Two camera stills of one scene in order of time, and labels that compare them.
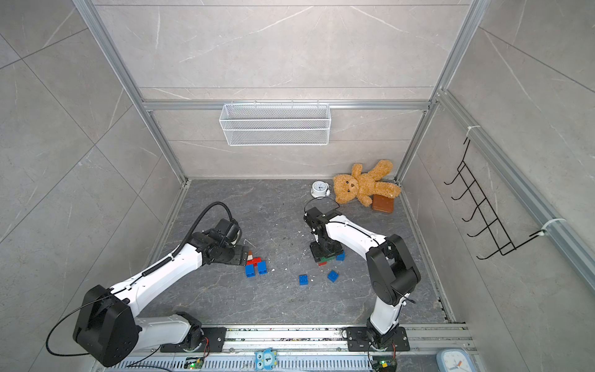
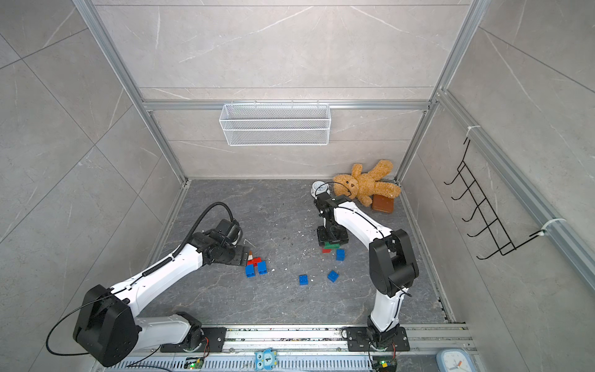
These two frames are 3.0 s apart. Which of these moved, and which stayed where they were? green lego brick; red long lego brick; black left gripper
Moved: green lego brick
Stayed: black left gripper; red long lego brick
